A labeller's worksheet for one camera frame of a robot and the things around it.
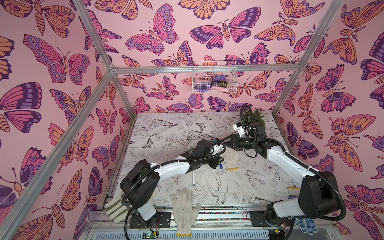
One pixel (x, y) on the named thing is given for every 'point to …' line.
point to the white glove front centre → (185, 214)
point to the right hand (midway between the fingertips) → (224, 141)
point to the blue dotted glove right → (307, 224)
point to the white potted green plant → (255, 118)
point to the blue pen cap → (221, 166)
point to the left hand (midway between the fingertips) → (223, 158)
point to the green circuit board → (150, 235)
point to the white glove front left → (117, 211)
